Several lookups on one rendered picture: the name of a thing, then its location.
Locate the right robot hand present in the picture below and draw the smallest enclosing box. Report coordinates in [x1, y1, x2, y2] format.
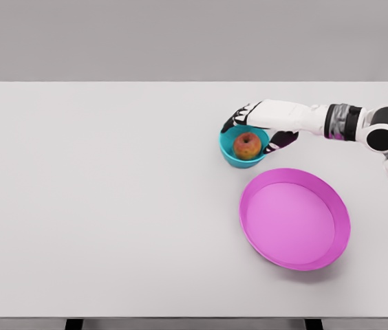
[221, 99, 300, 155]

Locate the red yellow apple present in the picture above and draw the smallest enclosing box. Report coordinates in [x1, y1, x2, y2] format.
[233, 132, 263, 161]

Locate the blue bowl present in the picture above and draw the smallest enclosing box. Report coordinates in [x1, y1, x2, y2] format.
[218, 123, 270, 170]

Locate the pink plate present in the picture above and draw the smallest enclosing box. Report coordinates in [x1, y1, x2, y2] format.
[239, 168, 352, 272]

